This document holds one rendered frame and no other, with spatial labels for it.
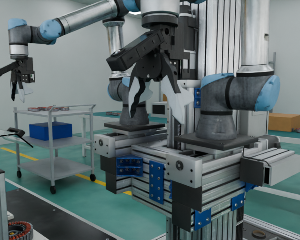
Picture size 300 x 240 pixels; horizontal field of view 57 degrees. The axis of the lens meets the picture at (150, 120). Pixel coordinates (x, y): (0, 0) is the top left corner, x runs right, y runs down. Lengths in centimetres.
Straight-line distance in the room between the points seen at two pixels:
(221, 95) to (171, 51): 48
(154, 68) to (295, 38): 672
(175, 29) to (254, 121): 97
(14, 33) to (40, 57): 561
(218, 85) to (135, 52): 54
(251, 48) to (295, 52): 621
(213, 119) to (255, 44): 28
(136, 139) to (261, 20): 75
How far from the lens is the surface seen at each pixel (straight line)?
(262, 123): 154
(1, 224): 68
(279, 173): 111
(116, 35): 148
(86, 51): 766
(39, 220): 107
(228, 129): 101
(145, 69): 54
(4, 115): 658
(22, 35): 134
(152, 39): 52
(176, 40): 57
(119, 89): 141
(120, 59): 48
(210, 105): 100
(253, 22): 95
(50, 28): 122
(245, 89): 94
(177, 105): 49
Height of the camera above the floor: 122
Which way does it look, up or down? 7 degrees down
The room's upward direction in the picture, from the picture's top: straight up
